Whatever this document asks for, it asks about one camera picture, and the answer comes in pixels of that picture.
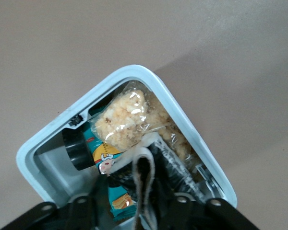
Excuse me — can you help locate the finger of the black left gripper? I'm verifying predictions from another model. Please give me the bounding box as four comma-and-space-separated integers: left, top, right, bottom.
61, 127, 96, 172

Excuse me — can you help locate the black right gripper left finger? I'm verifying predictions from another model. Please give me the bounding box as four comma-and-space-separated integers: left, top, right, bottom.
87, 176, 112, 230

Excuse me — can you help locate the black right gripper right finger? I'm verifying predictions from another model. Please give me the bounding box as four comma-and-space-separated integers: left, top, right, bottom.
155, 178, 183, 224

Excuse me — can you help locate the black snack wrapper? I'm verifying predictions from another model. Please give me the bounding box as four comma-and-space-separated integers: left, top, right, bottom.
108, 133, 207, 205

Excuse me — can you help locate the white square lidded bin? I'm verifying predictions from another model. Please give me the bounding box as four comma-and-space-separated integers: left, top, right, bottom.
15, 64, 238, 230

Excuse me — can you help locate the teal chips snack packet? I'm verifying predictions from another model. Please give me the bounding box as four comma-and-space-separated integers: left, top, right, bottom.
82, 107, 139, 222

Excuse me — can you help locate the clear bag of crumbs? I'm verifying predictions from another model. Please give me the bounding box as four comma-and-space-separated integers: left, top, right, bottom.
89, 80, 200, 169

